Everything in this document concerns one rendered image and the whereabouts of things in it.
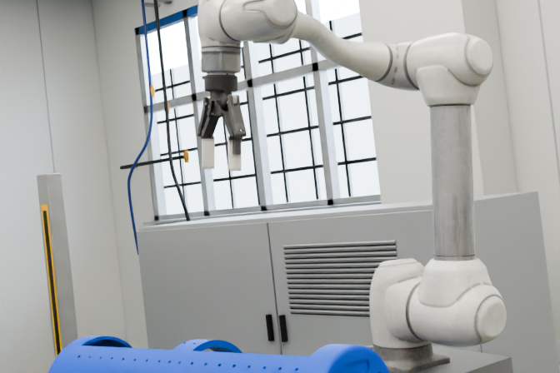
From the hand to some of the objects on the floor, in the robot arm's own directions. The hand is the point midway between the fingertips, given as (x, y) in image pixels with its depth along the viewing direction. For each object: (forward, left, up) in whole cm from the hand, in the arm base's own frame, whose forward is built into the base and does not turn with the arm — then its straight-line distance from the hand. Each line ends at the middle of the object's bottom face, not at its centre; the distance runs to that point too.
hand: (221, 165), depth 200 cm
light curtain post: (-17, -104, -170) cm, 199 cm away
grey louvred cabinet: (-163, -142, -170) cm, 274 cm away
